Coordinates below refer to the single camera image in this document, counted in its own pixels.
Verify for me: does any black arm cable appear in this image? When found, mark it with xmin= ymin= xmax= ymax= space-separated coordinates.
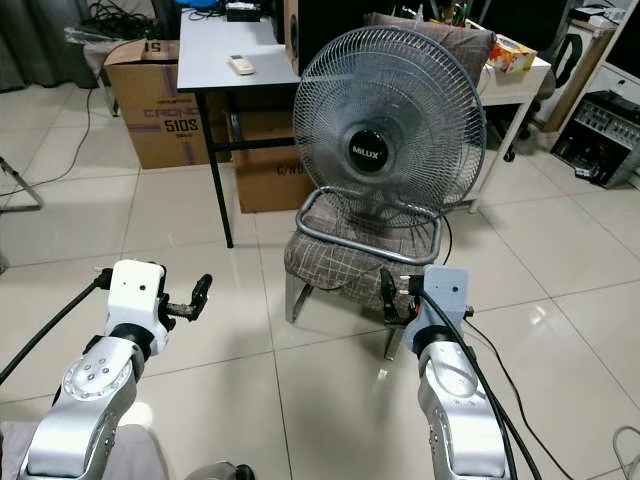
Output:
xmin=0 ymin=272 xmax=111 ymax=386
xmin=418 ymin=288 xmax=546 ymax=480

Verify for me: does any grey curtain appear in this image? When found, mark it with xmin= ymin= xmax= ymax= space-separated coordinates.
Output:
xmin=0 ymin=0 xmax=91 ymax=91

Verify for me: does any thin black floor cable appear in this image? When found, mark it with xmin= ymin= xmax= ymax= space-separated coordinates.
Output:
xmin=0 ymin=85 xmax=106 ymax=196

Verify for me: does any wooden speaker black front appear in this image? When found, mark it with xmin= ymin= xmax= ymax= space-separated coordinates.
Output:
xmin=282 ymin=0 xmax=371 ymax=76

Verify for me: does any yellow printed box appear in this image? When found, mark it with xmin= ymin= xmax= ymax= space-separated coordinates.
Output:
xmin=490 ymin=35 xmax=538 ymax=73

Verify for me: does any robot left leg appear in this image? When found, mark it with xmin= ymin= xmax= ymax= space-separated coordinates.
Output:
xmin=185 ymin=462 xmax=254 ymax=480

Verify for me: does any white desk black frame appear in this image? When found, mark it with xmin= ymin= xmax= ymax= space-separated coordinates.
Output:
xmin=175 ymin=10 xmax=553 ymax=249

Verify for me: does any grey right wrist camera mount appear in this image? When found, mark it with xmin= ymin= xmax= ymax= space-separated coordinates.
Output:
xmin=420 ymin=265 xmax=471 ymax=331

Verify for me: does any black audio mixer unit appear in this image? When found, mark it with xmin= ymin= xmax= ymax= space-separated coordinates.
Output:
xmin=550 ymin=90 xmax=640 ymax=189

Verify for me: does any cardboard box purple print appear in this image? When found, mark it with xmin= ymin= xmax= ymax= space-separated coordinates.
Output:
xmin=105 ymin=40 xmax=196 ymax=169

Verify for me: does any grey Milux electric fan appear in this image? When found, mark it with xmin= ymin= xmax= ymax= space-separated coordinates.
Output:
xmin=292 ymin=25 xmax=489 ymax=261

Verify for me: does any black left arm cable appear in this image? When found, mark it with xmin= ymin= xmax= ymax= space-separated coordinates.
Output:
xmin=0 ymin=272 xmax=111 ymax=386

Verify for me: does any small black box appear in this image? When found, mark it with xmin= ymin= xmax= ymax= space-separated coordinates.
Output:
xmin=225 ymin=3 xmax=261 ymax=21

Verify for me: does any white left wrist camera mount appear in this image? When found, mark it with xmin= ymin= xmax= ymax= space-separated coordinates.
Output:
xmin=108 ymin=260 xmax=169 ymax=336

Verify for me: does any plain brown cardboard box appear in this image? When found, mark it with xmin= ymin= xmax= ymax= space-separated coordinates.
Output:
xmin=230 ymin=110 xmax=311 ymax=214

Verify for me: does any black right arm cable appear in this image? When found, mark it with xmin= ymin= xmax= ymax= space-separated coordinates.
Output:
xmin=418 ymin=288 xmax=546 ymax=480

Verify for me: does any black cable bundle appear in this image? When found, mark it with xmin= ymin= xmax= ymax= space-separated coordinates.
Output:
xmin=85 ymin=0 xmax=181 ymax=41

